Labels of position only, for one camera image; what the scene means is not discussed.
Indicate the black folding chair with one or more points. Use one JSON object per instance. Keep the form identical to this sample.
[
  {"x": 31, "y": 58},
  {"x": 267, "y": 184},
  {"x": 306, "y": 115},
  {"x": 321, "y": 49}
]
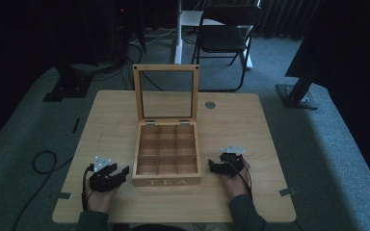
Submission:
[{"x": 223, "y": 38}]

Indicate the wooden compartment box with lid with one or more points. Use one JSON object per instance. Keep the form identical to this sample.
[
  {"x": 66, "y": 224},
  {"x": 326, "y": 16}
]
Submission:
[{"x": 167, "y": 150}]

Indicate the grey round table grommet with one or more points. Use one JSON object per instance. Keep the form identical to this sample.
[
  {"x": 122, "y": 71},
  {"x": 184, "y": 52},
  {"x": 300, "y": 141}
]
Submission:
[{"x": 210, "y": 104}]

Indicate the dark curtain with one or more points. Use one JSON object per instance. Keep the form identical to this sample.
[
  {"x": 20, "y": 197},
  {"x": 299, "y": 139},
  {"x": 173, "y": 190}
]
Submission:
[{"x": 285, "y": 16}]

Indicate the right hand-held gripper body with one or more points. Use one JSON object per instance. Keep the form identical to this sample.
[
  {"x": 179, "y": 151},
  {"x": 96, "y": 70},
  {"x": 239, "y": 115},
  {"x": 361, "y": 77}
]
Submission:
[{"x": 232, "y": 160}]

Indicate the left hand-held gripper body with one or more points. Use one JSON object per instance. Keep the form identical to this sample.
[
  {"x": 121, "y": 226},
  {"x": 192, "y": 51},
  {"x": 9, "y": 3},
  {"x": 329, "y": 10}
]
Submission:
[{"x": 100, "y": 179}]

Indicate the grey tape piece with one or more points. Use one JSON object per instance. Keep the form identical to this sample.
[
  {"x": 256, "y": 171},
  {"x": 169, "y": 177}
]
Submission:
[
  {"x": 287, "y": 191},
  {"x": 62, "y": 195}
]

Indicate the person's right hand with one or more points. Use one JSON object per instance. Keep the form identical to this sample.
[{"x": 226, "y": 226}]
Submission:
[{"x": 237, "y": 184}]

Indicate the black tape strip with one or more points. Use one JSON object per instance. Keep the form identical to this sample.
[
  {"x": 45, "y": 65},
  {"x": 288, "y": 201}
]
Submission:
[{"x": 75, "y": 125}]

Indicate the person's left hand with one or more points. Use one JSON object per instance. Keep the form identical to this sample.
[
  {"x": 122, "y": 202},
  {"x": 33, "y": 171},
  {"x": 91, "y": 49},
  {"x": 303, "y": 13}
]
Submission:
[{"x": 100, "y": 200}]

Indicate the black stand with base plate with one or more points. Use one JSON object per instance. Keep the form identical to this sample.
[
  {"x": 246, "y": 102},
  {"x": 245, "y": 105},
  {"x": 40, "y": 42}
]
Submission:
[
  {"x": 69, "y": 86},
  {"x": 297, "y": 93}
]

